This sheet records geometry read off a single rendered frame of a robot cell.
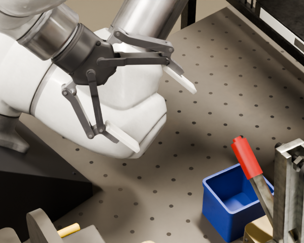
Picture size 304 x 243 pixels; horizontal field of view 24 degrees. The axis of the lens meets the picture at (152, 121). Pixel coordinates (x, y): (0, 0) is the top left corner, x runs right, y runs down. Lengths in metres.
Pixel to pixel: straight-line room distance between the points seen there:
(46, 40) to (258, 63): 0.83
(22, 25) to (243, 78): 0.81
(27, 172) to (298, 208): 0.56
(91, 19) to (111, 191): 1.78
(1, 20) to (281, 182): 0.45
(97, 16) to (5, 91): 1.91
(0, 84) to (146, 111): 0.26
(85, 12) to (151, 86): 1.96
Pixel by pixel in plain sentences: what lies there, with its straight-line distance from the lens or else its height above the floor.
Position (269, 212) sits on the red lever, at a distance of 0.91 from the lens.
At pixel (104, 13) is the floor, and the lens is 3.17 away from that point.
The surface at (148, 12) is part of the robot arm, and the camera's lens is 1.23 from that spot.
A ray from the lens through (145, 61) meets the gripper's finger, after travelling 1.09.
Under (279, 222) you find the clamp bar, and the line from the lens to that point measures 0.87.
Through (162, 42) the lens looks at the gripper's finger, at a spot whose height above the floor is 1.13.
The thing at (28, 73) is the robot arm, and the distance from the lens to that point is 1.25.
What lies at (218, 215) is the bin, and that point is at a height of 0.75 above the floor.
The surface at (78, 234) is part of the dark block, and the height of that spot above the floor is 1.12.
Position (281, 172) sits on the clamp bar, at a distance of 0.82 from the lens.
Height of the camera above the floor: 1.78
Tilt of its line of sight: 43 degrees down
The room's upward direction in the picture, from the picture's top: straight up
